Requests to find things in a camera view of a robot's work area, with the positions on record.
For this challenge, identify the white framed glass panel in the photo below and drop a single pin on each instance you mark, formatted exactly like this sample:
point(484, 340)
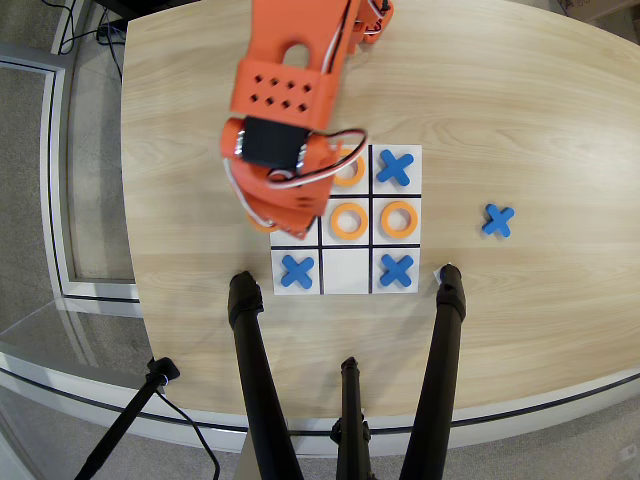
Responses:
point(52, 175)

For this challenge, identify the white tic-tac-toe board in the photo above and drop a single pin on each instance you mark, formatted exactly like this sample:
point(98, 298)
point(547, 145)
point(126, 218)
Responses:
point(345, 270)

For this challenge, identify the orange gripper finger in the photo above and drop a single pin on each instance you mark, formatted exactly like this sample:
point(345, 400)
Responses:
point(290, 217)

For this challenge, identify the blue foam cross piece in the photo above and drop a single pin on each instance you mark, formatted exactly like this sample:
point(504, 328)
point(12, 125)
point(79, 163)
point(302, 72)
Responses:
point(498, 221)
point(397, 270)
point(395, 168)
point(297, 271)

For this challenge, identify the short black tripod leg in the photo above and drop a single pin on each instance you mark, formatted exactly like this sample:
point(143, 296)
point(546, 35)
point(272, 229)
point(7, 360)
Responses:
point(351, 425)

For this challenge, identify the white paper sticker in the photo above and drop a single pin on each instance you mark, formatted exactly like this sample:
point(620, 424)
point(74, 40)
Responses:
point(437, 274)

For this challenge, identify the thin black pole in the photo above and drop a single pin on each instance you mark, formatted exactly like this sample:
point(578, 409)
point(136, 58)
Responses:
point(125, 420)

